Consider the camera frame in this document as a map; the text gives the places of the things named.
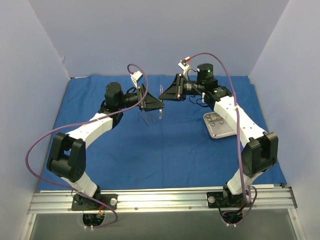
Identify blue surgical cloth wrap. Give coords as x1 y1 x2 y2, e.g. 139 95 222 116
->
54 75 269 190

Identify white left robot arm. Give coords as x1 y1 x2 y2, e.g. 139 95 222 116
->
46 82 148 210

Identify stainless steel instrument tray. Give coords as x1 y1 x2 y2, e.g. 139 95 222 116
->
203 112 236 139

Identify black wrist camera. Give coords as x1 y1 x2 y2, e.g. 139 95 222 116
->
178 57 190 72
130 70 143 82

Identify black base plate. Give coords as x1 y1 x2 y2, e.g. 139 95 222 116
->
206 190 249 209
71 193 118 211

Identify steel surgical scissors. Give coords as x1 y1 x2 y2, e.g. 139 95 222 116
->
205 112 224 127

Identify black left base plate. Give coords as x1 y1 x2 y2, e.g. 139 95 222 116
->
71 193 118 211

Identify steel tweezers medium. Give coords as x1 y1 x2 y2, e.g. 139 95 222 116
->
140 110 150 126

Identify aluminium frame rail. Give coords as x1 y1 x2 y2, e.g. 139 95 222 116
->
28 184 297 214

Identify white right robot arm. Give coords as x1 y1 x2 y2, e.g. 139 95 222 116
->
138 60 279 207

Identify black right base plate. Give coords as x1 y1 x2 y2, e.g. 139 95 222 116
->
206 190 249 209

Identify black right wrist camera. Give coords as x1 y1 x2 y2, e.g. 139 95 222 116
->
178 57 190 72

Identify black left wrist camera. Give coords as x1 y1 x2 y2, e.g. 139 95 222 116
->
130 70 143 82

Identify small steel surgical instrument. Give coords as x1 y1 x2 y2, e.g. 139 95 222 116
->
159 85 164 99

